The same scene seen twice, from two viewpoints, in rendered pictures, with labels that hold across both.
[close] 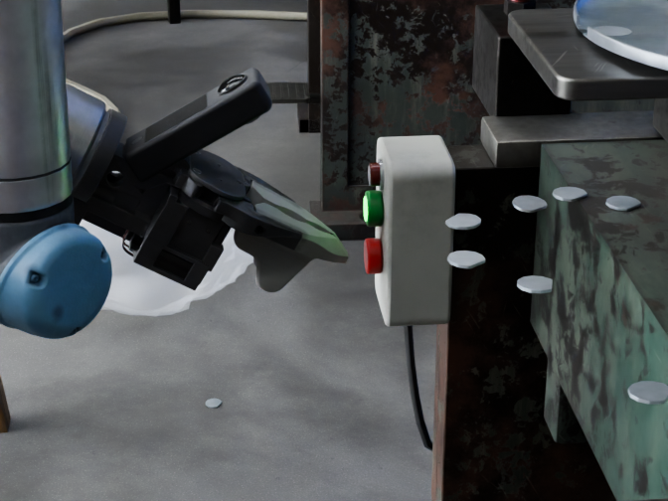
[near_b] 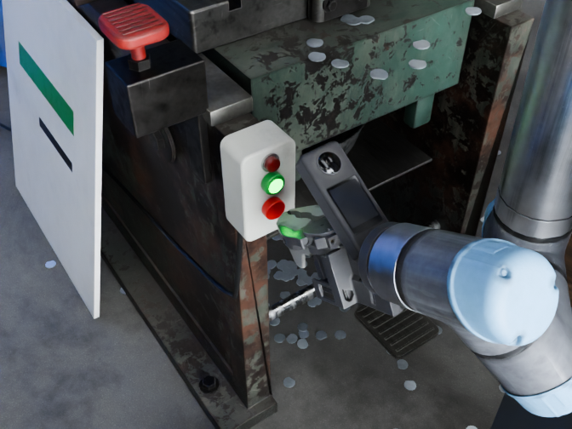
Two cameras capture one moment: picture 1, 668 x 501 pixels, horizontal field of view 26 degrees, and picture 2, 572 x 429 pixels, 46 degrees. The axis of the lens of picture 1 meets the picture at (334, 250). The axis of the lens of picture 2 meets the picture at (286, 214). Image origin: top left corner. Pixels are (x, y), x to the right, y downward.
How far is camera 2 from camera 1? 139 cm
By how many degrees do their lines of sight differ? 92
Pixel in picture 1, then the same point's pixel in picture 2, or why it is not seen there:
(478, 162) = (247, 119)
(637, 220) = (328, 37)
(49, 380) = not seen: outside the picture
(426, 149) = (255, 133)
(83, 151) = not seen: hidden behind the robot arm
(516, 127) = (224, 95)
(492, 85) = (197, 95)
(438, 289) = not seen: hidden behind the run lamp
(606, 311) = (366, 63)
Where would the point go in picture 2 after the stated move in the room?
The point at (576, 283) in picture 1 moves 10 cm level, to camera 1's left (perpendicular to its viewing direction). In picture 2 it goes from (323, 89) to (364, 127)
